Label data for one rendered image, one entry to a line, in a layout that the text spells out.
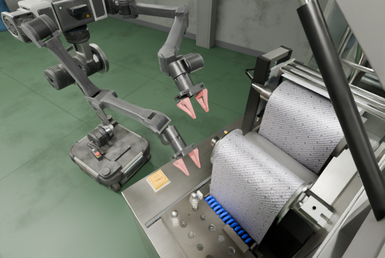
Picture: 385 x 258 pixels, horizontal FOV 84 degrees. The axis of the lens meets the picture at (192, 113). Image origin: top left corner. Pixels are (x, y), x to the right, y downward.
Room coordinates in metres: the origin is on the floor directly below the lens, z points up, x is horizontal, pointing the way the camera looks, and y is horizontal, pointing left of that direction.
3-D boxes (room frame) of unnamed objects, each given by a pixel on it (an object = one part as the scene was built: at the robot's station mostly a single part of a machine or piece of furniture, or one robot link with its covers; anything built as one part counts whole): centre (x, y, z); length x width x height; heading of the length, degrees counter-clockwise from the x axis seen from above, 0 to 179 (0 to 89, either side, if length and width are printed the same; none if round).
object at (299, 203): (0.24, -0.30, 1.25); 0.07 x 0.04 x 0.04; 39
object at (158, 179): (0.55, 0.16, 0.91); 0.07 x 0.07 x 0.02; 39
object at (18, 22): (0.97, 0.72, 1.45); 0.09 x 0.08 x 0.12; 147
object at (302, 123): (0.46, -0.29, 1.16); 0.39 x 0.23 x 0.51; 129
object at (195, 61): (0.72, 0.04, 1.42); 0.12 x 0.12 x 0.09; 35
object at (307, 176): (0.45, -0.29, 1.17); 0.26 x 0.12 x 0.12; 39
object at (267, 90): (0.65, -0.29, 1.33); 0.06 x 0.06 x 0.06; 39
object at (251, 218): (0.34, -0.15, 1.12); 0.23 x 0.01 x 0.18; 39
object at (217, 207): (0.32, -0.13, 1.03); 0.21 x 0.04 x 0.03; 39
